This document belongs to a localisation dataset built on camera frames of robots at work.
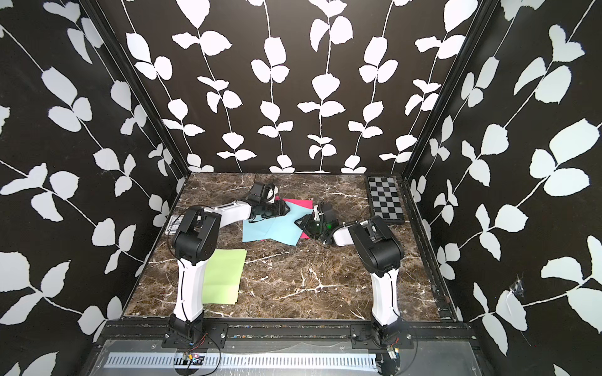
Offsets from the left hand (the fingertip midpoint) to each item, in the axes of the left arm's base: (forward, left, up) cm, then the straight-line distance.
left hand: (287, 206), depth 103 cm
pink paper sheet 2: (-14, -7, -3) cm, 16 cm away
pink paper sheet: (+5, -10, -5) cm, 12 cm away
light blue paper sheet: (-10, +5, -2) cm, 12 cm away
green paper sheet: (-29, +25, -5) cm, 38 cm away
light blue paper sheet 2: (-12, -3, -2) cm, 12 cm away
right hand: (-9, -3, +1) cm, 9 cm away
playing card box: (-5, +50, -3) cm, 50 cm away
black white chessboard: (+4, -46, -1) cm, 46 cm away
